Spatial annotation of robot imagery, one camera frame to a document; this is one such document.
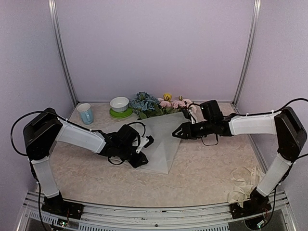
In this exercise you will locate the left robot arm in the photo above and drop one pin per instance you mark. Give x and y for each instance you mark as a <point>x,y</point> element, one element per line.
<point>48,130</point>

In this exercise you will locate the light blue mug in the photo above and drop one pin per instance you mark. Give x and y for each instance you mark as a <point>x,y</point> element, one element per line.
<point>85,113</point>

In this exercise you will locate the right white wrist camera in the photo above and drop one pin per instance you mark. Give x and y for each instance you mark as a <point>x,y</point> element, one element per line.
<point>189,113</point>

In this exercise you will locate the cream ribbon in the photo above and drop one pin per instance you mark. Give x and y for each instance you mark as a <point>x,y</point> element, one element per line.
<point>244,180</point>

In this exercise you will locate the white bowl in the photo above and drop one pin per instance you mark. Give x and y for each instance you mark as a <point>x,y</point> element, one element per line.
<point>119,104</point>

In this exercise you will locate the aluminium front rail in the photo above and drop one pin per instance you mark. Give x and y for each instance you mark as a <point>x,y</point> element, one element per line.
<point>102,217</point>

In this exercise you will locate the green plate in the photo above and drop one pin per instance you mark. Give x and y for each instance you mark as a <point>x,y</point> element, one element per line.
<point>120,115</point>

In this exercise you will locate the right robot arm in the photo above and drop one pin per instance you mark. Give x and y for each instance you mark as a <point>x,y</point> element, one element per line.
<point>277,135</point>

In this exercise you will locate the left aluminium frame post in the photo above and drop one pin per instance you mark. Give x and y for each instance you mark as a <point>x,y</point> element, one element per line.
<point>60,49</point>

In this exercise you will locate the blue hydrangea fake flower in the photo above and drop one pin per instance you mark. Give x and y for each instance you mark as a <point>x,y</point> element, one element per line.
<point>145,106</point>

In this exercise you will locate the right aluminium frame post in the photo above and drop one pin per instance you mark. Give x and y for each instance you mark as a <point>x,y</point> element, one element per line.
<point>248,52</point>

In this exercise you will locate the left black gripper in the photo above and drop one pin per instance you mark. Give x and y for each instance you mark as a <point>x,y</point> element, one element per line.
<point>136,162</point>

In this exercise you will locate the aluminium frame post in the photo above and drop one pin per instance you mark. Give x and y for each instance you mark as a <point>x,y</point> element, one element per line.
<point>248,52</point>
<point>60,49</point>

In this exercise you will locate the yellow fake flower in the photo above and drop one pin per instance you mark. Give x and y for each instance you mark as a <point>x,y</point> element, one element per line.
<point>167,97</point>

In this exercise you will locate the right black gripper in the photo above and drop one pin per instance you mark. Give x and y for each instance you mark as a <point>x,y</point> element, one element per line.
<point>185,127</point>

